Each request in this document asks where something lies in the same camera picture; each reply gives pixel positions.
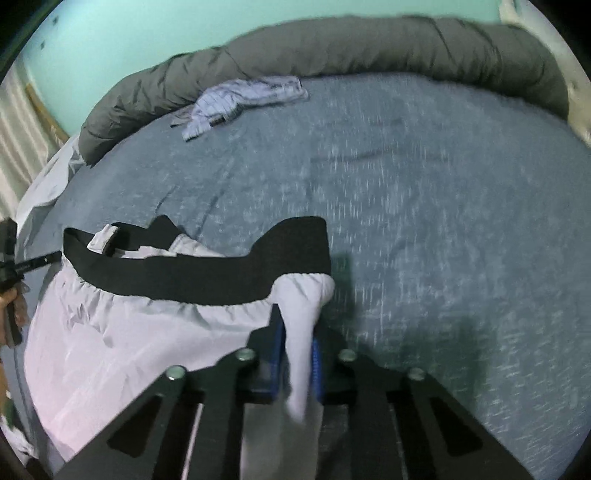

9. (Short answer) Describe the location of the beige curtain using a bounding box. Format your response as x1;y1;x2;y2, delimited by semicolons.
0;60;70;213

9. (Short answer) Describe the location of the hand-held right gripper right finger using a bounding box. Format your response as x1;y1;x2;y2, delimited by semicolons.
311;323;536;480

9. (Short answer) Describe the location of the light grey jacket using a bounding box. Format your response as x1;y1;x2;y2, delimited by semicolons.
23;215;335;480

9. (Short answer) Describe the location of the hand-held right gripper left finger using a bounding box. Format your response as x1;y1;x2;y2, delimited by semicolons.
53;305;287;480

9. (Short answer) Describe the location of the light grey blanket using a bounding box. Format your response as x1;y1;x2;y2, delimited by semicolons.
16;134;86;250

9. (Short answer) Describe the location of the wooden strip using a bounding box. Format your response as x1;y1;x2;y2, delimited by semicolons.
25;83;70;144

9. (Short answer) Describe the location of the dark grey rolled duvet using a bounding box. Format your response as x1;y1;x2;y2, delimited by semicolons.
78;16;570;167

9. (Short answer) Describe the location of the person's left hand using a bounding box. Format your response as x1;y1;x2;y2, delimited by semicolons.
0;288;21;344

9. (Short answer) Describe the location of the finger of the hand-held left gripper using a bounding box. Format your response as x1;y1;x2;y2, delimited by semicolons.
16;251;63;274

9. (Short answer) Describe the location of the blue striped shirt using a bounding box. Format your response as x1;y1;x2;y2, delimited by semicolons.
170;76;309;141

